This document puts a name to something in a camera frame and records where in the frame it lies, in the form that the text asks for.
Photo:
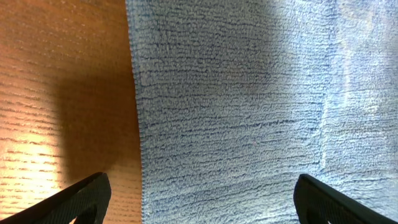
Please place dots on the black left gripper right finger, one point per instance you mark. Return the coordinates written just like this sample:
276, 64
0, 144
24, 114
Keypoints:
318, 203

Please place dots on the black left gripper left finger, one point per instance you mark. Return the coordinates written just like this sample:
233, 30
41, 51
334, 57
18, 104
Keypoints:
83, 202

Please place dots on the blue cloth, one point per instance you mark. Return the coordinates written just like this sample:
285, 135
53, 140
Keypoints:
236, 99

